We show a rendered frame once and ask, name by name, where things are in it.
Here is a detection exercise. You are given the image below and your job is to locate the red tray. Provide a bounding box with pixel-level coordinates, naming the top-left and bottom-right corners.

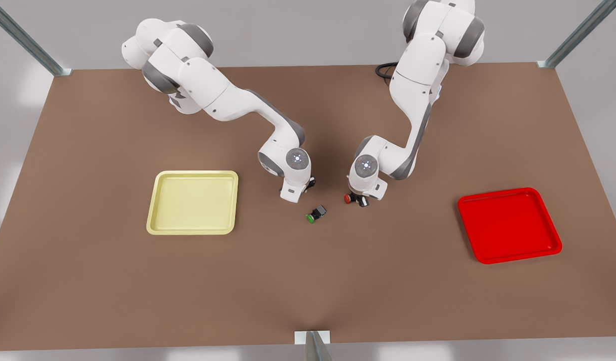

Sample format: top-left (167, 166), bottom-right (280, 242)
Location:
top-left (457, 188), bottom-right (563, 265)

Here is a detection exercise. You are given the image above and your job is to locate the silver frame post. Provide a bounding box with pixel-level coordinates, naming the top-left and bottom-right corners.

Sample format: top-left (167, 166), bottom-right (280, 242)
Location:
top-left (536, 0), bottom-right (616, 69)
top-left (294, 330), bottom-right (334, 361)
top-left (0, 0), bottom-right (73, 77)

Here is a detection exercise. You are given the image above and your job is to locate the black cable loop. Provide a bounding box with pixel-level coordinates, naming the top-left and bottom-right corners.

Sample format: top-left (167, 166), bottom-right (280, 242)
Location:
top-left (375, 62), bottom-right (399, 81)

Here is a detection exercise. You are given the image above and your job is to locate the pale yellow tray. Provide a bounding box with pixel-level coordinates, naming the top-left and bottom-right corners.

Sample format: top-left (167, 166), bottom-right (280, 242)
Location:
top-left (146, 170), bottom-right (239, 236)

